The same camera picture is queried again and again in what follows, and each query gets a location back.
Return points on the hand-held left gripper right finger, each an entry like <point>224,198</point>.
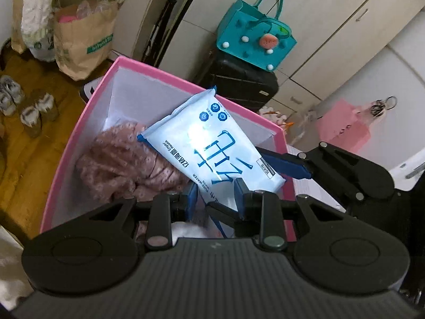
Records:
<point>239,199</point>

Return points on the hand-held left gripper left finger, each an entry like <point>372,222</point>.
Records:
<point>192,202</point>

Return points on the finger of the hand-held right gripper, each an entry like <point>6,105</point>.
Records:
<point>285,166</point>

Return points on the white plush toy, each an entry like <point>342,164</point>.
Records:
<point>189,231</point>

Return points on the blue wet wipes pack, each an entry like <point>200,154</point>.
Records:
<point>206,139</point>

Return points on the pink floral cloth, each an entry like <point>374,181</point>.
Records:
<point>126,159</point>

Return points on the pink cardboard box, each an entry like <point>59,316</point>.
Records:
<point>63,169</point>

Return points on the striped tablecloth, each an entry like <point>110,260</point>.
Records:
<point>315,193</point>

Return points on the clear plastic bag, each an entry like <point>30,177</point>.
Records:
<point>303,126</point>

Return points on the pink shopping bag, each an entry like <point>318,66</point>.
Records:
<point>345,126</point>

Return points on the black suitcase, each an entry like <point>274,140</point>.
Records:
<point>239,79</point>

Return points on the white door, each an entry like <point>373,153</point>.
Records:
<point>408,89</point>

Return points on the teal handbag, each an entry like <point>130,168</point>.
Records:
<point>252,40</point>

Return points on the beige wardrobe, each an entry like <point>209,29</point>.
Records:
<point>332,40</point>

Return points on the white plastic bin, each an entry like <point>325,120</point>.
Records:
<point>91,89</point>

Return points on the black clothes rack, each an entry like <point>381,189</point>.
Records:
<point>159,33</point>

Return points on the printed bed blanket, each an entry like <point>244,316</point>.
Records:
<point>10,265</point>

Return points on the brown paper bag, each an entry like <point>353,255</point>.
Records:
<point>83,40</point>

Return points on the white sneaker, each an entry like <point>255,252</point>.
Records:
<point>6,106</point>
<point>11,88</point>

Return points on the cream fleece robe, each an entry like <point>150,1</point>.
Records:
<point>36,16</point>

